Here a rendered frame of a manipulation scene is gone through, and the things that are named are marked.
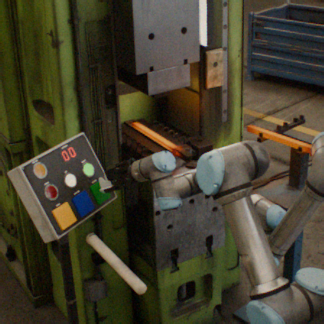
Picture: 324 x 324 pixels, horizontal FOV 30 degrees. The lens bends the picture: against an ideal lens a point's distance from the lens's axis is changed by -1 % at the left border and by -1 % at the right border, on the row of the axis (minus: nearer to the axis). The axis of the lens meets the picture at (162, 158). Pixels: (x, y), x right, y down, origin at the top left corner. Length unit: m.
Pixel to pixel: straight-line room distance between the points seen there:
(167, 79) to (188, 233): 0.71
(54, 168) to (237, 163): 0.76
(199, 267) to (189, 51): 1.02
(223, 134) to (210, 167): 1.27
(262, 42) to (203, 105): 3.69
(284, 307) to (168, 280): 1.21
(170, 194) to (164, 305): 0.98
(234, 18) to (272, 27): 3.57
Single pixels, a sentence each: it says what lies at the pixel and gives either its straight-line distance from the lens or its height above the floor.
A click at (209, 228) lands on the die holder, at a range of 2.83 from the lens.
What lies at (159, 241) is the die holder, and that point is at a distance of 2.70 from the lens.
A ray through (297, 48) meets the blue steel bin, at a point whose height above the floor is 0.44.
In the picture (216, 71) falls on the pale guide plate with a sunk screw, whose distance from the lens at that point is 2.78.
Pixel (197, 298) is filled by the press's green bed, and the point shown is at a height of 0.18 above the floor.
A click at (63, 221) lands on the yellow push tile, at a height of 1.00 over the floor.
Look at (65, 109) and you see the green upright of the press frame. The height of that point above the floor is 1.24.
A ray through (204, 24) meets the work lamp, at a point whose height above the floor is 1.48.
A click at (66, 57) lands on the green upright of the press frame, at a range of 2.41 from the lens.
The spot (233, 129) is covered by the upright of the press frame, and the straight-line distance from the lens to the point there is 2.98.
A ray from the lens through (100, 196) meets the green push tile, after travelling 2.30.
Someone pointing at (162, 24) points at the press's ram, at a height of 1.54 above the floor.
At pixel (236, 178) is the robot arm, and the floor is 1.32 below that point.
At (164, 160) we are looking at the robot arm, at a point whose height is 1.22.
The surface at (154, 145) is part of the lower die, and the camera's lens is 2.69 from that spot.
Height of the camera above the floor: 2.10
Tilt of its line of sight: 26 degrees down
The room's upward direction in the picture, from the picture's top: 2 degrees counter-clockwise
